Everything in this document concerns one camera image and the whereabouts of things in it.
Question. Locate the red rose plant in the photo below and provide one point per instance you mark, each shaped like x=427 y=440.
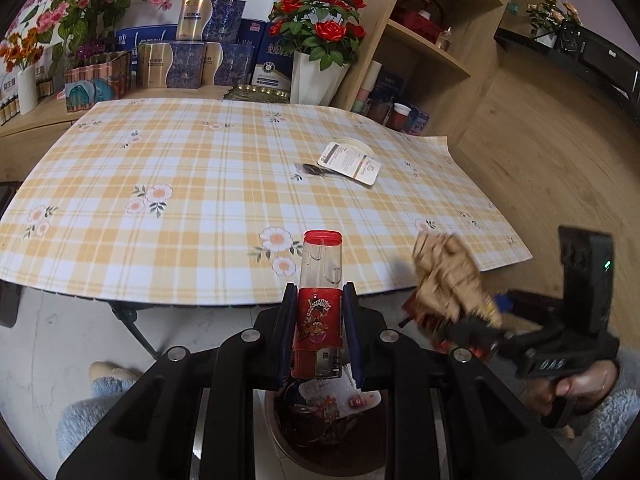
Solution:
x=320 y=25

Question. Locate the red capped plastic bottle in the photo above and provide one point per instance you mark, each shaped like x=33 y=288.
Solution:
x=320 y=310

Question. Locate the teal patterned planter box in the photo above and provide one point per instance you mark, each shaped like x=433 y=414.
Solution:
x=97 y=85

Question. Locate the brown plastic bin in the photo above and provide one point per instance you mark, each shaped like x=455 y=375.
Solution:
x=320 y=442

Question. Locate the small potted plant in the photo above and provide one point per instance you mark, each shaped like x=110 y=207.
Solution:
x=552 y=20

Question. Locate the wooden shelf unit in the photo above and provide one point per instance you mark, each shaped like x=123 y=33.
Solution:
x=440 y=75

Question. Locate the person's right hand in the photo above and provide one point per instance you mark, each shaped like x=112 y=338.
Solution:
x=580 y=385

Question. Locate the purple box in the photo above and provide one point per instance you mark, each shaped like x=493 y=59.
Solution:
x=418 y=122

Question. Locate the black counter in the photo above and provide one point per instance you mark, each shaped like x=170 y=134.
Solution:
x=600 y=70

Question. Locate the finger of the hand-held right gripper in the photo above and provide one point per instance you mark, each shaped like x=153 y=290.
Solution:
x=532 y=305
x=477 y=336

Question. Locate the orange flower bunch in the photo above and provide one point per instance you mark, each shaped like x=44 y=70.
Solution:
x=20 y=50

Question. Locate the stack of pastel paper cups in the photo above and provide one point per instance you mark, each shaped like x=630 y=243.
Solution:
x=367 y=87

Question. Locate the person's leg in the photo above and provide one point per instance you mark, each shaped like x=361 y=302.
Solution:
x=80 y=420
x=605 y=435

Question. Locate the white vase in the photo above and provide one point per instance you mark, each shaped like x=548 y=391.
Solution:
x=27 y=90

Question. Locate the brown snack wrapper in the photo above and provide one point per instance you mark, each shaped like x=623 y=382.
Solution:
x=445 y=280

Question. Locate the yellow plaid floral tablecloth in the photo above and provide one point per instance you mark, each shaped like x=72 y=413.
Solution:
x=200 y=185

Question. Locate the red basket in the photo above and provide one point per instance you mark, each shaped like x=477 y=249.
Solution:
x=417 y=20

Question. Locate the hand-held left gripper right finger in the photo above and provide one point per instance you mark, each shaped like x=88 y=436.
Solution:
x=351 y=332

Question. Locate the gold tray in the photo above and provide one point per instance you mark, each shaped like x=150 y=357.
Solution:
x=257 y=94

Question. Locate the blue white emblem box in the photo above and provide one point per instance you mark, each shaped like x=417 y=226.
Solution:
x=270 y=67

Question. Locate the flat blue box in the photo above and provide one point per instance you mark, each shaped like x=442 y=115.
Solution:
x=145 y=39

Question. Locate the white flower pot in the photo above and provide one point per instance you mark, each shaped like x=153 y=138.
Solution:
x=315 y=80

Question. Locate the red paper cup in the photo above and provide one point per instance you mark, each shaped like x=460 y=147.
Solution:
x=400 y=119

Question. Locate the beige fuzzy slipper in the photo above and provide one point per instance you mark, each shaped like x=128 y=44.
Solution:
x=112 y=372

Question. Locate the dark spoon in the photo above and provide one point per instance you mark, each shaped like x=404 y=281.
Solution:
x=312 y=170

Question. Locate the dark blue cartoon box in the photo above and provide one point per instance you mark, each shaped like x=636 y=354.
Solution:
x=392 y=85

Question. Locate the glass bottle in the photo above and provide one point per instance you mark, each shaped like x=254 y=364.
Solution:
x=444 y=40

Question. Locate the person's left leg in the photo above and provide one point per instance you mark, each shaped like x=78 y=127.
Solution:
x=80 y=420

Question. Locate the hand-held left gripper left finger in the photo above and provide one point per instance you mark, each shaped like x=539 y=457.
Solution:
x=287 y=332

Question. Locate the brown glass cup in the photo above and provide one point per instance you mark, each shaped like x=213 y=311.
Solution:
x=378 y=111

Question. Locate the white card packet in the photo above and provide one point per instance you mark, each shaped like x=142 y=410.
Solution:
x=350 y=162

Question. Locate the black folding table leg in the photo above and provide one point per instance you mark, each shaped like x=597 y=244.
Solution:
x=135 y=327

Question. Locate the person's right leg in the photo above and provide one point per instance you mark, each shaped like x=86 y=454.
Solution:
x=605 y=435

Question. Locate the row of small brown bottles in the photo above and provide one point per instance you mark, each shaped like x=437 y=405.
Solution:
x=7 y=110

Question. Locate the white round lid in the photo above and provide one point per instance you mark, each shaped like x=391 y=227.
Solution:
x=356 y=142

